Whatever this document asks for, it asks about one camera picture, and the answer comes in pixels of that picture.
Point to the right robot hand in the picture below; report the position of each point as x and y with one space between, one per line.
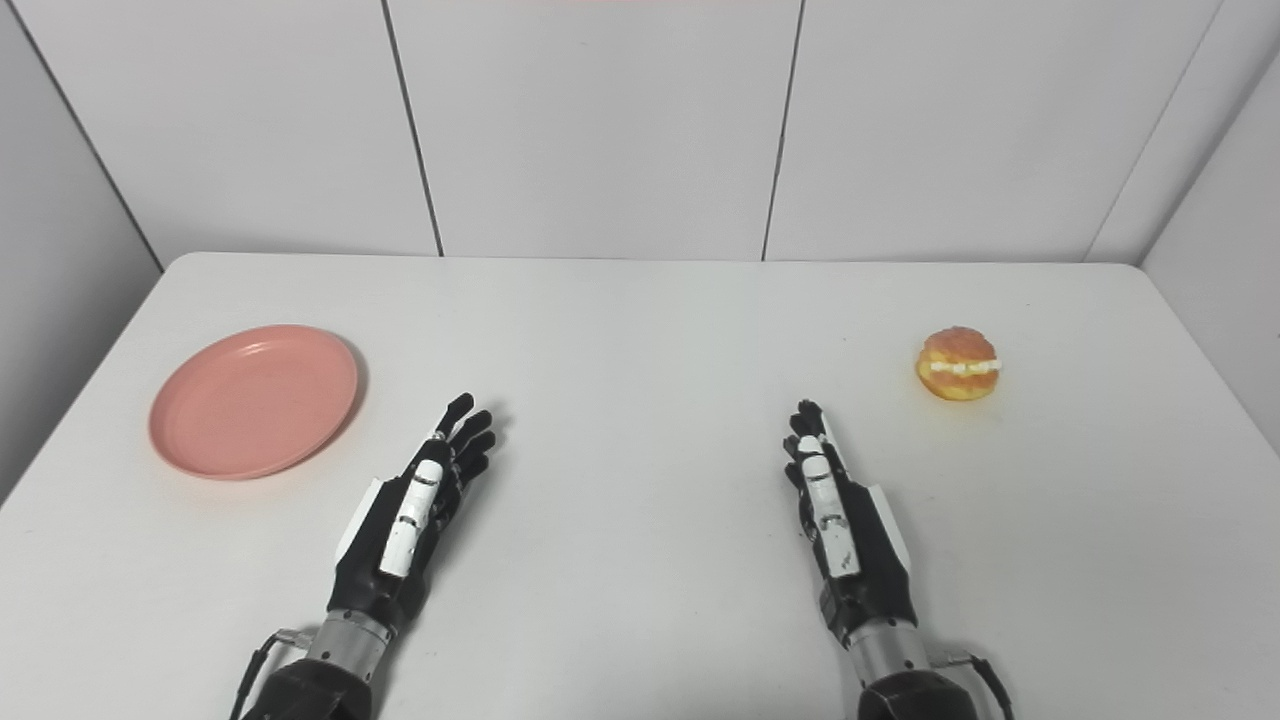
845 540

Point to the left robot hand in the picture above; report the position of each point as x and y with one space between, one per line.
400 540

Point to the pink round plate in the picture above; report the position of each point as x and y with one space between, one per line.
254 401

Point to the cream puff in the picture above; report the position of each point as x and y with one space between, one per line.
958 364

